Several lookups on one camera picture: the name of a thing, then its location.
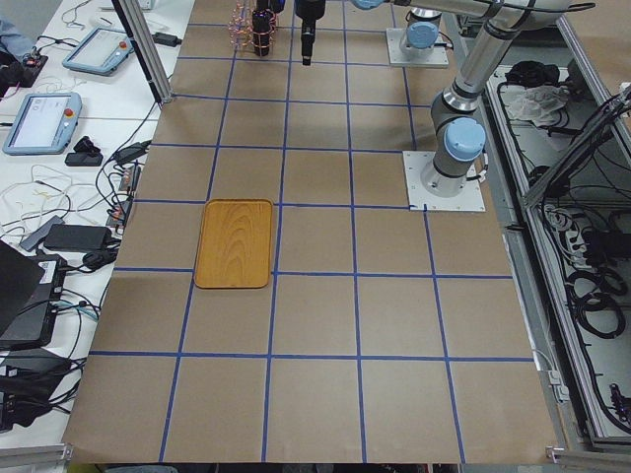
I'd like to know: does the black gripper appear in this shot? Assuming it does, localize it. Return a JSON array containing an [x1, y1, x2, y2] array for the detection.
[[295, 0, 325, 65]]

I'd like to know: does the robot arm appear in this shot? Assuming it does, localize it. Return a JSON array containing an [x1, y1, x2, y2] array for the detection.
[[395, 1, 570, 198], [403, 7, 442, 49]]

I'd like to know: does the right black wine bottle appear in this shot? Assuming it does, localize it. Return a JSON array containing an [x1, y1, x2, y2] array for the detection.
[[251, 0, 276, 57]]

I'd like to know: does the wooden tray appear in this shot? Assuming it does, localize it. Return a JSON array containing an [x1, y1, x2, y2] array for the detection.
[[194, 199, 273, 290]]

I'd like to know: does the black power adapter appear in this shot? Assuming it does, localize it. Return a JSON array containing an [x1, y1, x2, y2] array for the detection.
[[152, 32, 182, 47]]

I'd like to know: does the far blue teach pendant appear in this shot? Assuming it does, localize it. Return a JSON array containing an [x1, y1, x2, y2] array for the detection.
[[62, 28, 134, 76]]

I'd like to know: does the blue teach pendant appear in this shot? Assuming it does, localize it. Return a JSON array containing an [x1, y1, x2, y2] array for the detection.
[[62, 28, 134, 76], [2, 92, 83, 156]]

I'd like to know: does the white crumpled cloth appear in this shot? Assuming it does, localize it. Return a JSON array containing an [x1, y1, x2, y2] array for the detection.
[[507, 85, 570, 127]]

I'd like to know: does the near blue teach pendant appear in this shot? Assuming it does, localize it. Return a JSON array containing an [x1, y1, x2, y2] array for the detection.
[[2, 92, 83, 156]]

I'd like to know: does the black power brick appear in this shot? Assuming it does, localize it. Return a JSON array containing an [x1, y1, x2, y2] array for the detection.
[[43, 224, 111, 252]]

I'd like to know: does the black laptop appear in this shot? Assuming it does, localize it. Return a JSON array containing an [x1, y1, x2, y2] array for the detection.
[[1, 242, 66, 351]]

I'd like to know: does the copper wire bottle basket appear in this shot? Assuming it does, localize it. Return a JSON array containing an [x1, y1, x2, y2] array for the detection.
[[228, 1, 277, 56]]

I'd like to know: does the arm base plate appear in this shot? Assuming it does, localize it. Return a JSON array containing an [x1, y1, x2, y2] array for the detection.
[[386, 28, 449, 69], [402, 151, 486, 213]]

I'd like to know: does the aluminium frame post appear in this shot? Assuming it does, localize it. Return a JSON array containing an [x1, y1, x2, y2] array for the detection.
[[111, 0, 173, 106]]

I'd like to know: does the black cable coil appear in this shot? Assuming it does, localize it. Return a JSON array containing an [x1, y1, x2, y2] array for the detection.
[[566, 270, 628, 341]]

